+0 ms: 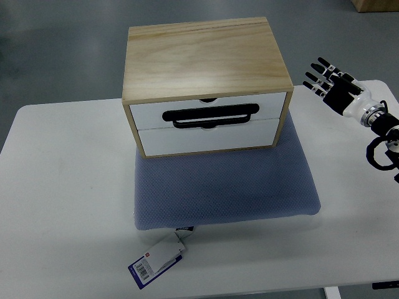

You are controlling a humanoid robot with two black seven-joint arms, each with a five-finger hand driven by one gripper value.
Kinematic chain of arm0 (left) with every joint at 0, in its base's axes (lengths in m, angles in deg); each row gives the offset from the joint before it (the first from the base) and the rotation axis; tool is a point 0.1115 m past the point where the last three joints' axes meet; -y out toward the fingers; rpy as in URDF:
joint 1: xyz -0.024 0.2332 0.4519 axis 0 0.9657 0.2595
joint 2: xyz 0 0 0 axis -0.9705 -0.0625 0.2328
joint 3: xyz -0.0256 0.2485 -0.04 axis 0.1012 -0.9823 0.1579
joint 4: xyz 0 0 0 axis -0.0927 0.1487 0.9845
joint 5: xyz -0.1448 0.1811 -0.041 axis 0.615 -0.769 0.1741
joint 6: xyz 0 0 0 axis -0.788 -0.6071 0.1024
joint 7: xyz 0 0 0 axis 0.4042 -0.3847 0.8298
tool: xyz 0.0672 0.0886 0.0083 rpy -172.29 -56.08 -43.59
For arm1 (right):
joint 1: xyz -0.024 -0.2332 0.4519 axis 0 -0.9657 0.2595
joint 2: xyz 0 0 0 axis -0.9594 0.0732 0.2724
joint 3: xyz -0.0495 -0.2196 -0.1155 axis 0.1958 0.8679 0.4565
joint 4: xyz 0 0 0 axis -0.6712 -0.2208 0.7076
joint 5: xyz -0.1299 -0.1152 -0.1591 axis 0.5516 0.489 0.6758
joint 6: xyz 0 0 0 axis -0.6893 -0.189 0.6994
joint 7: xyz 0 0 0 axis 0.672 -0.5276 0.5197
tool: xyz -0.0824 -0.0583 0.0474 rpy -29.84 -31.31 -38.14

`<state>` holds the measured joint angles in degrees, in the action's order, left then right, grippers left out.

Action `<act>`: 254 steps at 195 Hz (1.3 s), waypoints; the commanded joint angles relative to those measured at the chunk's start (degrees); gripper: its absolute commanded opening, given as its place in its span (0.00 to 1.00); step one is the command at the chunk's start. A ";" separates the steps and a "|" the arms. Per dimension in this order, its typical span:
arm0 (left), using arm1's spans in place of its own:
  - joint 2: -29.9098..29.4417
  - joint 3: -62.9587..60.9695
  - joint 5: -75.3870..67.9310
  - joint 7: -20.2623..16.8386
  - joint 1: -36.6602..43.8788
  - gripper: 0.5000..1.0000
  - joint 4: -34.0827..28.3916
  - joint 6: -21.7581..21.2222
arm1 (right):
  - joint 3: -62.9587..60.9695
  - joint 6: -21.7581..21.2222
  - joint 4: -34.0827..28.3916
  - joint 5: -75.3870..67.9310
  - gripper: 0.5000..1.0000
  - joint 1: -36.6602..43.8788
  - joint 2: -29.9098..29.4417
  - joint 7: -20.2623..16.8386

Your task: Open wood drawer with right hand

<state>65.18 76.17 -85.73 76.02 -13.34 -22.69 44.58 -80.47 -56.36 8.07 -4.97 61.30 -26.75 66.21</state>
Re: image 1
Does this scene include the white table leg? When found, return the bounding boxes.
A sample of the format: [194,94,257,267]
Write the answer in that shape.
[324,287,342,299]

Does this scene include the white top drawer black handle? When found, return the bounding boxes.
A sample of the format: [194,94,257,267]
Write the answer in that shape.
[130,92,286,130]

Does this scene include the white bottom drawer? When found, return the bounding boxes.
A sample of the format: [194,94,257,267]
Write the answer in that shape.
[138,118,279,156]

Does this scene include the wooden box in corner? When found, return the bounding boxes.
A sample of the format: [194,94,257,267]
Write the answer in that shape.
[351,0,399,12]

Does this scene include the white and blue product tag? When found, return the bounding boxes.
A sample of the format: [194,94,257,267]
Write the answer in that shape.
[127,226,194,290]

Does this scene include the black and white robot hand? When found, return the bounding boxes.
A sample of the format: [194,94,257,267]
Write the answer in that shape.
[303,57,388,127]

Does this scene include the black table control panel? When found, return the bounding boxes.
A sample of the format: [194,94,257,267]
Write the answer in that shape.
[372,280,399,290]

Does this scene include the blue mesh cushion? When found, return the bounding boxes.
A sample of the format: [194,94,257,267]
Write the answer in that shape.
[134,116,321,230]

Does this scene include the wooden drawer cabinet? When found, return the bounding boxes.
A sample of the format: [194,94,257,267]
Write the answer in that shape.
[122,17,294,158]

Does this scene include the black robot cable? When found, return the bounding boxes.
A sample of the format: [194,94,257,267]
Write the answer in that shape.
[365,100,399,171]

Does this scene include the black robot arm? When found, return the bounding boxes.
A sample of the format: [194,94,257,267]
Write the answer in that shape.
[366,111,398,171]

